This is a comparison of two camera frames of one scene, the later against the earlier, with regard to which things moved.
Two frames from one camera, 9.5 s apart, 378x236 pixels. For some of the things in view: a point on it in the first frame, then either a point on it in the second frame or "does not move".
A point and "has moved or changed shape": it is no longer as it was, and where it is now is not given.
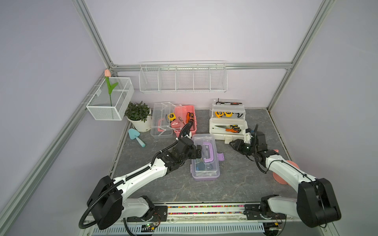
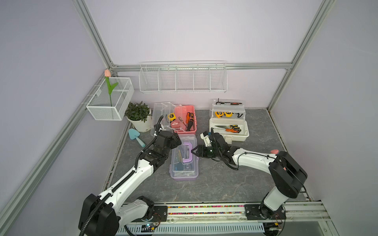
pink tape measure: x=175 y=124 does not move
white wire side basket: x=110 y=100 does not move
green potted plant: x=138 y=111 does not move
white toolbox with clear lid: x=228 y=121 does not move
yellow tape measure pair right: x=228 y=114 does not move
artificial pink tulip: x=108 y=73 does not move
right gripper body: x=244 y=147 -> x=207 y=152
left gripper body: x=191 y=154 -> x=173 y=143
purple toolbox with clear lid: x=206 y=167 has moved or changed shape
